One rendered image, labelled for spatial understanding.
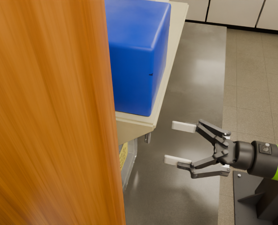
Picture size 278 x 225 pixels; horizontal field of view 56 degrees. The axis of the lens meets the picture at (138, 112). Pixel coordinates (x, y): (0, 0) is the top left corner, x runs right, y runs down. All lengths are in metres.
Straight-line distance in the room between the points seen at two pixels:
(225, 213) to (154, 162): 1.09
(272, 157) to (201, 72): 0.70
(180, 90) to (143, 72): 0.95
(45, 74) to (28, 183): 0.18
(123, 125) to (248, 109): 2.34
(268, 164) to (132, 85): 0.53
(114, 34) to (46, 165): 0.14
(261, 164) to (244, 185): 1.35
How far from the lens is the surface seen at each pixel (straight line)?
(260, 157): 0.72
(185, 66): 1.34
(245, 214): 1.98
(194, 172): 0.68
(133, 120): 0.29
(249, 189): 2.07
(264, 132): 2.47
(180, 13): 0.51
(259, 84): 2.94
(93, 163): 0.22
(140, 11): 0.30
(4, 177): 0.33
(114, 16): 0.29
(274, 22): 3.75
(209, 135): 0.76
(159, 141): 0.99
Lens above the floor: 1.73
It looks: 47 degrees down
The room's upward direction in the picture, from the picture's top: straight up
